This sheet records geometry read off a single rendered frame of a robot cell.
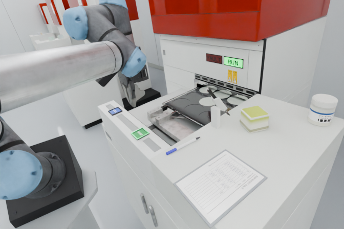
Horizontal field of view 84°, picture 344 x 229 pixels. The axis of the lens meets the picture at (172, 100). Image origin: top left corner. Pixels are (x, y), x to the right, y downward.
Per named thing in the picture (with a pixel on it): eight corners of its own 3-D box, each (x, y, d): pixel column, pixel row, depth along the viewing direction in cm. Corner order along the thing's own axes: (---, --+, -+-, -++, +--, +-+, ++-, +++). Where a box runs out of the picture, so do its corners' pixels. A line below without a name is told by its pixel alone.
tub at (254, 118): (256, 119, 75) (258, 104, 72) (269, 130, 69) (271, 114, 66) (238, 123, 75) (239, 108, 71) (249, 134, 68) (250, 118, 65)
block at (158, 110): (159, 110, 108) (158, 106, 106) (163, 112, 105) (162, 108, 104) (147, 116, 104) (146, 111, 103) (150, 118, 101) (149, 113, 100)
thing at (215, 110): (219, 119, 78) (219, 90, 72) (227, 123, 76) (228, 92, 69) (209, 126, 75) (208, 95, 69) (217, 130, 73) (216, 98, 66)
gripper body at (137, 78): (149, 81, 67) (143, 46, 62) (127, 89, 63) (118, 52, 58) (139, 76, 73) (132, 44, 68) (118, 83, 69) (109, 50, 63)
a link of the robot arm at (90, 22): (94, 31, 43) (127, 24, 51) (60, -1, 44) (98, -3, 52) (88, 57, 48) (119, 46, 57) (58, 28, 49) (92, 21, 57)
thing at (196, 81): (196, 90, 133) (195, 77, 128) (255, 113, 100) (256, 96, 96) (194, 91, 132) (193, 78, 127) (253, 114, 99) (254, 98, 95)
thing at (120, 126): (119, 120, 115) (113, 99, 109) (176, 174, 75) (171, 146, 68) (104, 127, 111) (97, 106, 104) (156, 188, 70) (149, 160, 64)
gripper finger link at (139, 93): (149, 105, 71) (144, 82, 67) (134, 111, 69) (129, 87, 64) (145, 101, 74) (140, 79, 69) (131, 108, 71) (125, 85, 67)
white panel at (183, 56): (168, 81, 162) (161, 31, 143) (258, 116, 102) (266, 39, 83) (165, 82, 160) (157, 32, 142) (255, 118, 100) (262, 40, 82)
